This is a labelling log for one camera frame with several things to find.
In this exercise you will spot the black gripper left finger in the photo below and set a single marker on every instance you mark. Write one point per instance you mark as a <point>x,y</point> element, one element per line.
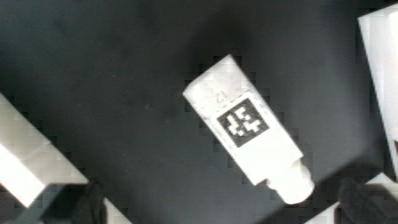
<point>78,205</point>

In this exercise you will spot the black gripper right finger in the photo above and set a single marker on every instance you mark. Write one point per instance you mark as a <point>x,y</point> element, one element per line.
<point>368,204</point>

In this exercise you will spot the white leg with tag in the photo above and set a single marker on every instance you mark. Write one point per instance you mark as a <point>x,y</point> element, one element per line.
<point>249,131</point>

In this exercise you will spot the white U-shaped fence frame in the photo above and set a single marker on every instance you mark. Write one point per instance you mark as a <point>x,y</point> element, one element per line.
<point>34,166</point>

